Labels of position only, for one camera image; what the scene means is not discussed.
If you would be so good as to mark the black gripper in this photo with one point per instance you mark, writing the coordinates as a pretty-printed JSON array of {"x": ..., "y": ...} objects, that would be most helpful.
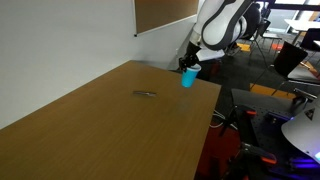
[{"x": 193, "y": 53}]

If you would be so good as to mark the blue plastic cup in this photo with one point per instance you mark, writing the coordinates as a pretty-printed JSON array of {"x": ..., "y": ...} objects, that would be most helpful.
[{"x": 188, "y": 79}]

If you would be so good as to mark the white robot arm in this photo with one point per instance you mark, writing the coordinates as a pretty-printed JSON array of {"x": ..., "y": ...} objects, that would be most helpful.
[{"x": 216, "y": 23}]

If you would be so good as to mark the dark pen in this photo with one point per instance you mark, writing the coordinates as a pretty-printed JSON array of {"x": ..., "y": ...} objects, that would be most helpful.
[{"x": 144, "y": 93}]

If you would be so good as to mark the brown cork board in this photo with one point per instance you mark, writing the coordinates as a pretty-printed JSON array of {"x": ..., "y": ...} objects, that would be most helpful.
[{"x": 163, "y": 13}]

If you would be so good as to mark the black breadboard robot stand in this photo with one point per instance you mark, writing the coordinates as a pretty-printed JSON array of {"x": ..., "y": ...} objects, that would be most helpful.
[{"x": 263, "y": 103}]

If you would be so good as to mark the grey tabletop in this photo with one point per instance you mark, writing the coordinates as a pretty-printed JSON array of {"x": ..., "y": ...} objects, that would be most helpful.
[{"x": 300, "y": 75}]

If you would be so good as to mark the white table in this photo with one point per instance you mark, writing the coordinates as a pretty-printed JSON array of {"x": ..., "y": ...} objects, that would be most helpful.
[{"x": 301, "y": 25}]

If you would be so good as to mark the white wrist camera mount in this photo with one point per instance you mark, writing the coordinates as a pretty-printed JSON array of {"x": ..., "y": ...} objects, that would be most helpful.
[{"x": 211, "y": 55}]

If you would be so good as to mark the metal frame office chair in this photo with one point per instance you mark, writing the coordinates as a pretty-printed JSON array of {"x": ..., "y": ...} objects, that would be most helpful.
[{"x": 264, "y": 28}]

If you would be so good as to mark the grey metal bracket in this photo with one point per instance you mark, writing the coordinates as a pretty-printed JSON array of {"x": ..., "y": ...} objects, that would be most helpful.
[{"x": 305, "y": 94}]

